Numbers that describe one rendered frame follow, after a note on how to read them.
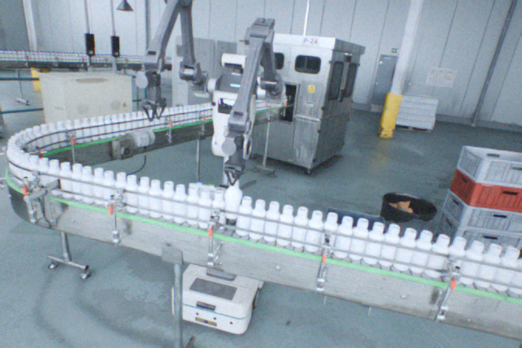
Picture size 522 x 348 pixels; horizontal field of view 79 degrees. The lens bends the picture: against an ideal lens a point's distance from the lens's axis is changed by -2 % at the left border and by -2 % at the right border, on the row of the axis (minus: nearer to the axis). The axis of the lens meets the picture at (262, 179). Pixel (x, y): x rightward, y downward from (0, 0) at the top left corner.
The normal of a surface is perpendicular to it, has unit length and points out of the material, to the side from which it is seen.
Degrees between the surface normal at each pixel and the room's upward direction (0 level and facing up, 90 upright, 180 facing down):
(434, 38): 90
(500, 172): 90
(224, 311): 90
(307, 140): 91
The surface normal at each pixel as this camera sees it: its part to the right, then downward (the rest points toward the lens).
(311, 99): -0.52, 0.27
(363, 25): -0.23, 0.34
